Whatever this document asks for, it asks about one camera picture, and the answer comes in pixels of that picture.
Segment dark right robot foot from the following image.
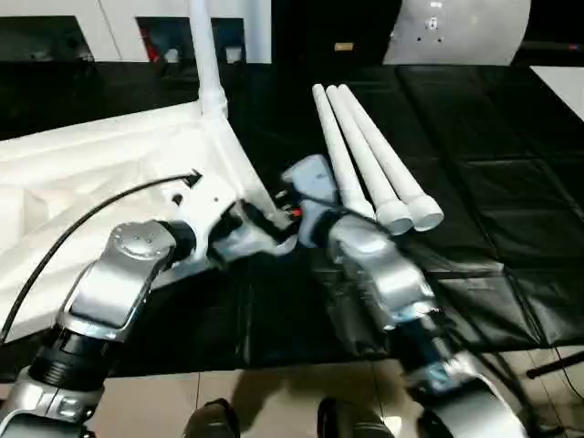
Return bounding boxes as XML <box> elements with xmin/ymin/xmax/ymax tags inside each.
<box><xmin>316</xmin><ymin>395</ymin><xmax>390</xmax><ymax>438</ymax></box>

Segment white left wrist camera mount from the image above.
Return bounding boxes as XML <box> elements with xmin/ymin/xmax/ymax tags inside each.
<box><xmin>170</xmin><ymin>174</ymin><xmax>248</xmax><ymax>276</ymax></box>

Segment white flat board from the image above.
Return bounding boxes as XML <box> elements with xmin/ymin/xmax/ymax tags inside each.
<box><xmin>527</xmin><ymin>65</ymin><xmax>584</xmax><ymax>125</ymax></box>

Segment white plastic table leg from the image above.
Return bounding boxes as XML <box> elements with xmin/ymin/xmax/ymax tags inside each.
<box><xmin>325</xmin><ymin>84</ymin><xmax>415</xmax><ymax>237</ymax></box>
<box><xmin>188</xmin><ymin>0</ymin><xmax>228</xmax><ymax>120</ymax></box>
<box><xmin>337</xmin><ymin>82</ymin><xmax>445</xmax><ymax>232</ymax></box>
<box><xmin>310</xmin><ymin>82</ymin><xmax>377</xmax><ymax>221</ymax></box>

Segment thin black rod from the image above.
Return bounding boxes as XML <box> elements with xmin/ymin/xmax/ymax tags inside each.
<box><xmin>525</xmin><ymin>349</ymin><xmax>584</xmax><ymax>380</ymax></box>

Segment dark left robot foot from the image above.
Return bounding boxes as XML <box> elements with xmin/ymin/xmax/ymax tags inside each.
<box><xmin>185</xmin><ymin>397</ymin><xmax>239</xmax><ymax>438</ymax></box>

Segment white plastic table top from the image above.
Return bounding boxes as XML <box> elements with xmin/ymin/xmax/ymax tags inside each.
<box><xmin>0</xmin><ymin>106</ymin><xmax>298</xmax><ymax>344</ymax></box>

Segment dark robot foot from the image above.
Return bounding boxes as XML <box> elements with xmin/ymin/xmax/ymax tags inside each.
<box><xmin>185</xmin><ymin>397</ymin><xmax>239</xmax><ymax>438</ymax></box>
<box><xmin>316</xmin><ymin>395</ymin><xmax>390</xmax><ymax>438</ymax></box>

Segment white glass-door cabinet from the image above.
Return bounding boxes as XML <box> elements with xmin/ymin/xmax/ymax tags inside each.
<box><xmin>0</xmin><ymin>0</ymin><xmax>276</xmax><ymax>66</ymax></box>

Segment black left wrist camera cable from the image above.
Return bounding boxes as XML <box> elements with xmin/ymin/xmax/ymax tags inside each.
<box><xmin>0</xmin><ymin>168</ymin><xmax>203</xmax><ymax>344</ymax></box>

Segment white curved plastic panel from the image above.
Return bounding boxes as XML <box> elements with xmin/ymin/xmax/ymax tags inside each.
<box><xmin>381</xmin><ymin>0</ymin><xmax>534</xmax><ymax>68</ymax></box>

